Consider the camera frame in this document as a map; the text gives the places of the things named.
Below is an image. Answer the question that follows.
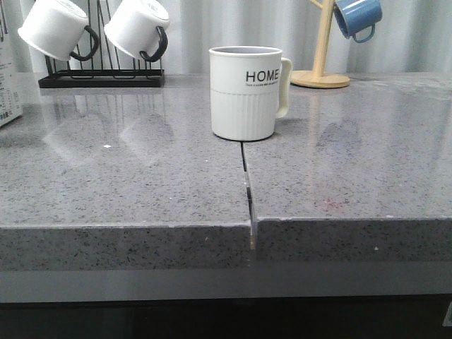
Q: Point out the blue white milk carton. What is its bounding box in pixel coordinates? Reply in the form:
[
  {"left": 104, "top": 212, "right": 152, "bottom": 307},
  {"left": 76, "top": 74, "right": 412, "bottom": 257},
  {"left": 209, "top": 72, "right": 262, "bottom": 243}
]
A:
[{"left": 1, "top": 1, "right": 23, "bottom": 126}]

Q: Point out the cream HOME mug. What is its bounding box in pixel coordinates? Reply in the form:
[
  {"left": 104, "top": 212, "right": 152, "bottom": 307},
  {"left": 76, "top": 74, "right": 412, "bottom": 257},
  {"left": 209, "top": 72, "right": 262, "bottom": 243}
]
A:
[{"left": 209, "top": 46, "right": 292, "bottom": 141}]

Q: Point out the wooden mug tree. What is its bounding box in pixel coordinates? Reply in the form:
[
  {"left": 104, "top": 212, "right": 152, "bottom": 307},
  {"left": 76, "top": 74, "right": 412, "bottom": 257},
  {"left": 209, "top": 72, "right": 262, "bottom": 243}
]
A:
[{"left": 291, "top": 0, "right": 350, "bottom": 89}]

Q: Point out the blue enamel mug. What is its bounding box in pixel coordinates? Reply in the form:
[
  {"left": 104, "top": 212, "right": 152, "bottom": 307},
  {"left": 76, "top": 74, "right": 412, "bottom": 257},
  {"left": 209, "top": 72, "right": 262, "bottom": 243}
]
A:
[{"left": 333, "top": 0, "right": 383, "bottom": 43}]

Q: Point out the black wire mug rack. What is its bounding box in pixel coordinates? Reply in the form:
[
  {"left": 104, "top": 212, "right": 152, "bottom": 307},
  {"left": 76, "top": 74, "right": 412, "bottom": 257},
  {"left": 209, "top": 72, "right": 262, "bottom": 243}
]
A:
[{"left": 38, "top": 1, "right": 165, "bottom": 88}]

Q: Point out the white mug black handle right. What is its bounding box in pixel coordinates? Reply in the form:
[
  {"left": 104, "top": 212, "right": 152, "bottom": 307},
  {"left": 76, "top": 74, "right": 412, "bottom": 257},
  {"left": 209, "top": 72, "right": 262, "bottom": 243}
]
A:
[{"left": 104, "top": 0, "right": 170, "bottom": 63}]

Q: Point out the white mug black handle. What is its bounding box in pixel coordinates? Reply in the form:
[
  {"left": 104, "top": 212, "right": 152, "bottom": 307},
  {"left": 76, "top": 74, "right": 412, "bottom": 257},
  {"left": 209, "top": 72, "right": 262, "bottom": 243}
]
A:
[
  {"left": 18, "top": 0, "right": 100, "bottom": 61},
  {"left": 104, "top": 0, "right": 170, "bottom": 63}
]

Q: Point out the white mug black handle left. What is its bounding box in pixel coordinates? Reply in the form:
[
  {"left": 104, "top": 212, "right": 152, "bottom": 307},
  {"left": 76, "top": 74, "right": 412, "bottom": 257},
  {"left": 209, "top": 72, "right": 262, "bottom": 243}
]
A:
[{"left": 18, "top": 0, "right": 100, "bottom": 61}]

